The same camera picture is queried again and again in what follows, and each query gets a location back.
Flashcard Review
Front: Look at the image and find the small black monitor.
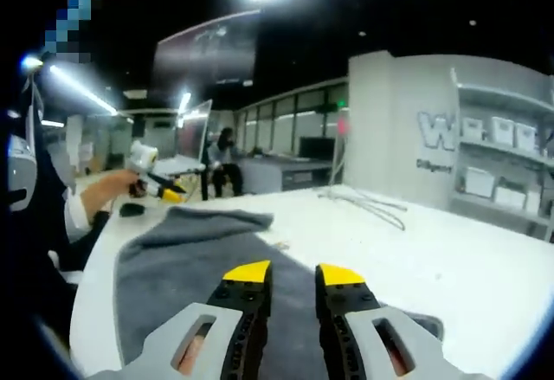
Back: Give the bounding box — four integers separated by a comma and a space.
298, 136, 338, 161

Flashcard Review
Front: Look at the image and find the large hanging monitor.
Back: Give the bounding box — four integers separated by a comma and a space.
152, 9, 261, 87

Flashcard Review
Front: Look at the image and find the person's left hand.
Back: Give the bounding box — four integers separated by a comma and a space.
100, 168, 139, 203

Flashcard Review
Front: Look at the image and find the white chest-worn device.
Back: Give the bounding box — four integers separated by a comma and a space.
5, 132, 40, 213

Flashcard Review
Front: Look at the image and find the white side desk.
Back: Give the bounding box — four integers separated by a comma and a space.
151, 156, 208, 203

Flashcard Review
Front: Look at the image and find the thin loose cable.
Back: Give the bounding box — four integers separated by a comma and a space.
317, 189, 409, 233

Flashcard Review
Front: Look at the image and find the person's dark clothed torso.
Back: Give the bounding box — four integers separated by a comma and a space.
0, 106, 110, 356

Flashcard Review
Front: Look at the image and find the grey towel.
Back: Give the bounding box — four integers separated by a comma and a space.
113, 205, 446, 380

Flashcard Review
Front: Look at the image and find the silver framed desk monitor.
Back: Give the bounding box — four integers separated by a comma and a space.
177, 99, 215, 165

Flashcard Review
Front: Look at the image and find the white office chair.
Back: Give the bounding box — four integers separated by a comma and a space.
47, 248, 86, 287

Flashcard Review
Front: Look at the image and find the black computer mouse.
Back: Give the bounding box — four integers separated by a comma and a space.
118, 203, 147, 219

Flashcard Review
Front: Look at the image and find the grey metal shelving unit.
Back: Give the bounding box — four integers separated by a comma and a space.
449, 65, 554, 243

